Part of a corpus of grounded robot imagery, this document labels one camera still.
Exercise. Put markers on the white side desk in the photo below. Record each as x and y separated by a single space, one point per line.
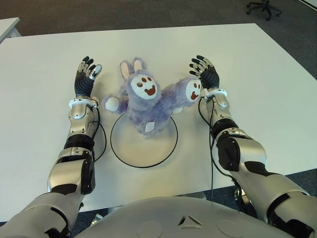
7 28

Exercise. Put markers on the grey robot torso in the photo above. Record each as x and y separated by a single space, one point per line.
188 220

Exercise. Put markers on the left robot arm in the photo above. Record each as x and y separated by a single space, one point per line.
67 173

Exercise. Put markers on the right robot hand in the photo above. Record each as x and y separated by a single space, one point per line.
210 78

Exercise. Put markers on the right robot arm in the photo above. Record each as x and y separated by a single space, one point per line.
250 151

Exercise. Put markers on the white plate black rim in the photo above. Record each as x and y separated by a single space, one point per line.
138 151

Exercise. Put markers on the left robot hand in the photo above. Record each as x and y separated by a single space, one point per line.
83 85

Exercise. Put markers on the black office chair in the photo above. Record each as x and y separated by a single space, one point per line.
263 7

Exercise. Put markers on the purple plush bunny doll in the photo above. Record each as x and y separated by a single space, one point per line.
148 111

